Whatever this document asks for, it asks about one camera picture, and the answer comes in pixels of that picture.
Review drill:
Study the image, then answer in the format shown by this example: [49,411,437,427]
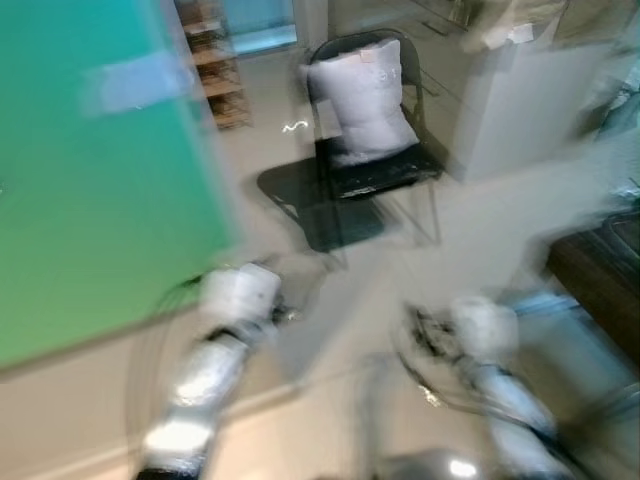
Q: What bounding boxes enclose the black folding chair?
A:
[300,30,446,251]

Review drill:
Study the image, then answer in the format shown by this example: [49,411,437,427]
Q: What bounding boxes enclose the dark brown table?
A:
[545,210,640,361]

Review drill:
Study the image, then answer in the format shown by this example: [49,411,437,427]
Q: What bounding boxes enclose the green board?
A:
[0,0,241,371]

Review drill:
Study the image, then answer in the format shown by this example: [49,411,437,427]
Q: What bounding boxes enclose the white pillow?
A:
[302,40,421,166]

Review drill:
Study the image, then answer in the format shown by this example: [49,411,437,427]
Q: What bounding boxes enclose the wooden shelf rack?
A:
[175,0,251,131]

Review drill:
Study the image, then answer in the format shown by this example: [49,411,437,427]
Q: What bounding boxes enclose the grey cabinet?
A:
[420,0,640,183]

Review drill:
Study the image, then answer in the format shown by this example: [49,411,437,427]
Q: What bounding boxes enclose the white tape label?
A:
[85,50,196,116]

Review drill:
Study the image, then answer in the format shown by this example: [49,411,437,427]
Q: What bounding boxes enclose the blue window pane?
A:
[222,0,299,53]

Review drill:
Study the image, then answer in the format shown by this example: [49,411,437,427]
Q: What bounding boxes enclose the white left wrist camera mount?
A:
[200,262,283,326]

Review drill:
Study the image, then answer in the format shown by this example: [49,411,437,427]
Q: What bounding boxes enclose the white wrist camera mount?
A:
[200,262,283,326]
[450,293,521,361]

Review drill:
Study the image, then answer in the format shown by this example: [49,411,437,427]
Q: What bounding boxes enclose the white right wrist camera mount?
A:
[450,293,521,361]

